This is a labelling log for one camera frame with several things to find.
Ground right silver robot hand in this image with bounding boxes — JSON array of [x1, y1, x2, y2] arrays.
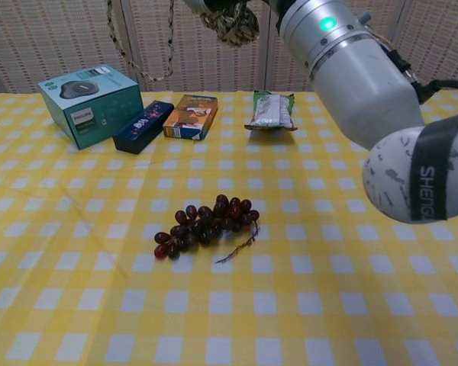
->
[[182, 0, 282, 18]]

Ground speckled beige braided rope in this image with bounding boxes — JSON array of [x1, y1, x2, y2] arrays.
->
[[105, 0, 260, 82]]

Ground orange printed carton box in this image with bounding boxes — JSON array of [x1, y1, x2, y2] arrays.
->
[[163, 94, 219, 141]]

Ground green silver snack bag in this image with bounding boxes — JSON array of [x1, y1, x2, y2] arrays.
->
[[244, 90, 298, 133]]

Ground dark blue slim box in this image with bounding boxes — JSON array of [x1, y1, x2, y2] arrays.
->
[[112, 100, 176, 156]]

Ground woven beige folding screen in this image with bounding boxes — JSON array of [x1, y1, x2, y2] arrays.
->
[[0, 0, 458, 95]]

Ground teal Philips speaker box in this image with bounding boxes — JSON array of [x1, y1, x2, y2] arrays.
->
[[37, 63, 144, 150]]

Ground dark red grape bunch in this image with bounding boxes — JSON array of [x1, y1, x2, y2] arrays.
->
[[153, 194, 261, 265]]

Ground yellow white checked tablecloth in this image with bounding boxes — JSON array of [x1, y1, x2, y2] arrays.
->
[[0, 90, 458, 366]]

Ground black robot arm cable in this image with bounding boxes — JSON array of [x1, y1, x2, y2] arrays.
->
[[385, 47, 458, 104]]

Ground black printed velcro strap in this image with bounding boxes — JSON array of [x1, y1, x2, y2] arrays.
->
[[410, 112, 458, 223]]

